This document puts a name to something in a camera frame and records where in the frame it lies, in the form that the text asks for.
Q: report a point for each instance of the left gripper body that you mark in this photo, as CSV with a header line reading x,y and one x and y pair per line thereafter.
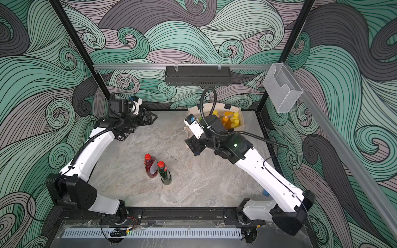
x,y
133,121

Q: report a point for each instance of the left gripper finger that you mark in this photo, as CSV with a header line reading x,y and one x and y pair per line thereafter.
x,y
151,115
146,122

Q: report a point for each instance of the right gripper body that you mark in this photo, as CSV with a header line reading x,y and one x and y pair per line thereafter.
x,y
203,142

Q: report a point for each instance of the large orange dish soap bottle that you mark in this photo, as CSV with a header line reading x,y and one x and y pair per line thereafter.
x,y
225,119

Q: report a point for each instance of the dark green bottle red cap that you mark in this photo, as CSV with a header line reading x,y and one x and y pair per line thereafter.
x,y
165,175

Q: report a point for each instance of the red liquid bottle red cap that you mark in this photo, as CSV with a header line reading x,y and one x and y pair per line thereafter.
x,y
151,165

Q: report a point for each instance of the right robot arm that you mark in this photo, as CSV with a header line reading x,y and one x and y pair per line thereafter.
x,y
290,206

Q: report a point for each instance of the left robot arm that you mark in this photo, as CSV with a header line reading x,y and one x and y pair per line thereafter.
x,y
70,188

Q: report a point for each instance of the blue toy brick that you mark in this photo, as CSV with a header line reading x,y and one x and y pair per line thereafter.
x,y
265,193

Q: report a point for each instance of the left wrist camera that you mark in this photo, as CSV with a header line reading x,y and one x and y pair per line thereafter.
x,y
124,107

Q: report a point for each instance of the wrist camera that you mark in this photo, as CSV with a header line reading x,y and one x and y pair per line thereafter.
x,y
124,107
192,123

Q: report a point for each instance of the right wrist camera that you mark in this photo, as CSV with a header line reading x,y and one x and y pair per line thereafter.
x,y
192,123

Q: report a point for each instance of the black wall shelf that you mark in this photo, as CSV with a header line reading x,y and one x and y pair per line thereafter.
x,y
197,76

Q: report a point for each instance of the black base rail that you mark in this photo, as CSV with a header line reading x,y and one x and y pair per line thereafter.
x,y
186,214

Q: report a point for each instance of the clear plastic wall bin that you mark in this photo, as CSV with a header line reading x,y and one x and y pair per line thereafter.
x,y
282,86

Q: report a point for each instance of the white slotted cable duct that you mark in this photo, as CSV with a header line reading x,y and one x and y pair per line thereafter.
x,y
158,233

